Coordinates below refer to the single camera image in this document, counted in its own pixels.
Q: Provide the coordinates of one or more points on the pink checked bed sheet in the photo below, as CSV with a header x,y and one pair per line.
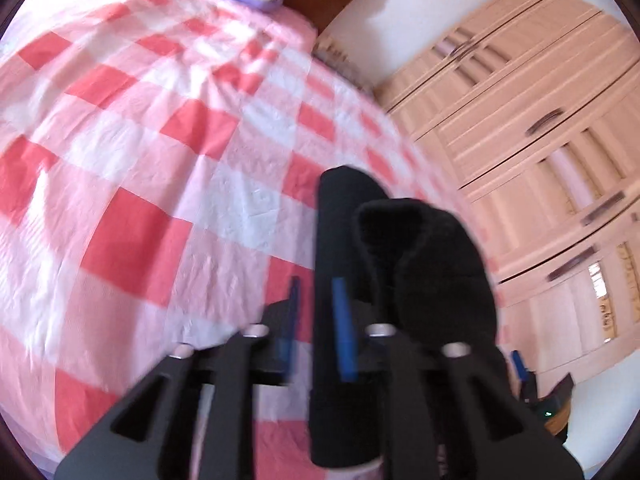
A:
x,y
150,160

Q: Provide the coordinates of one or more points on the light wooden wardrobe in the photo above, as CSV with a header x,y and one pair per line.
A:
x,y
525,170

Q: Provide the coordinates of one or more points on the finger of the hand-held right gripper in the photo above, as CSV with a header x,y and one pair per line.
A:
x,y
518,366

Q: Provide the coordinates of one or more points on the black pants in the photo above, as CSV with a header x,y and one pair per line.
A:
x,y
425,270

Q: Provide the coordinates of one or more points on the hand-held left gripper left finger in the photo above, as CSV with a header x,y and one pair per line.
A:
x,y
289,325

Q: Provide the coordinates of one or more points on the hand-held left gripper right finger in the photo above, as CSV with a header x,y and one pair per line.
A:
x,y
345,332

